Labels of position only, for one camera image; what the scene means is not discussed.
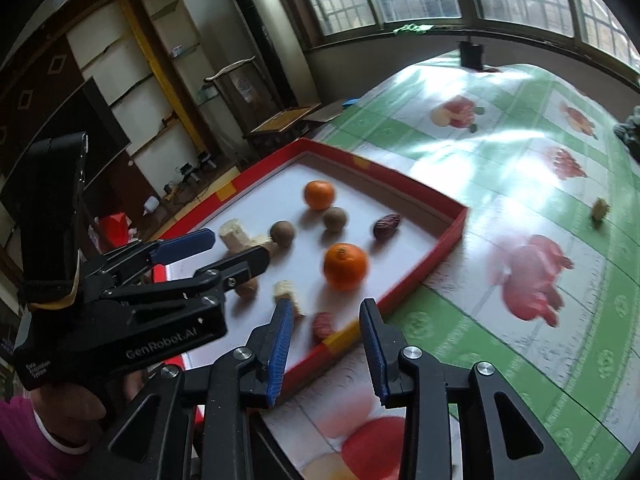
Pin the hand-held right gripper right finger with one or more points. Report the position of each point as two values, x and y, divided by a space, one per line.
372 355

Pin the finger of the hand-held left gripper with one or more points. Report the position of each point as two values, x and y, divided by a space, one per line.
245 262
185 245

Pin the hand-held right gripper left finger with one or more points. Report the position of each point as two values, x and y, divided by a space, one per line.
280 355

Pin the round brown kiwi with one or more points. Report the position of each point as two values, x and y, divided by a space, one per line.
335 220
283 233
247 289

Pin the dark red date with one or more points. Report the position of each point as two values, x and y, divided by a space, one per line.
387 226
322 326

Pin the orange mandarin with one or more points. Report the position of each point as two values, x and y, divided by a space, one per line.
345 267
320 195

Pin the red cardboard box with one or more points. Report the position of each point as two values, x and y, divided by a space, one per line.
360 180

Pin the person's left forearm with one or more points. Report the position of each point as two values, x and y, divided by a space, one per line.
20 452

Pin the person's left hand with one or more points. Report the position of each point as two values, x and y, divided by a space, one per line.
70 410

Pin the white plastic jug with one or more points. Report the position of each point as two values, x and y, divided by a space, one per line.
150 205

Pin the red bag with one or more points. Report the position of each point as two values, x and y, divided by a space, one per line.
112 227

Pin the green fruit print tablecloth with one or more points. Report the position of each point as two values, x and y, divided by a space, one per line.
500 360

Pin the dark wooden side table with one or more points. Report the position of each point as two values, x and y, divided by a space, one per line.
280 127

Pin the tall standing air conditioner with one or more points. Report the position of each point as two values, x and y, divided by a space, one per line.
272 35

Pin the green cloth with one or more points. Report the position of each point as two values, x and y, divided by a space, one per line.
410 28

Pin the black potted plant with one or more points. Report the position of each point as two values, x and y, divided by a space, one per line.
471 55

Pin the dark leafy cabbage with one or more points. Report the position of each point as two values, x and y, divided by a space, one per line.
631 130

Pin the white wall cabinet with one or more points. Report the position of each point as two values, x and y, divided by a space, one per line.
115 60

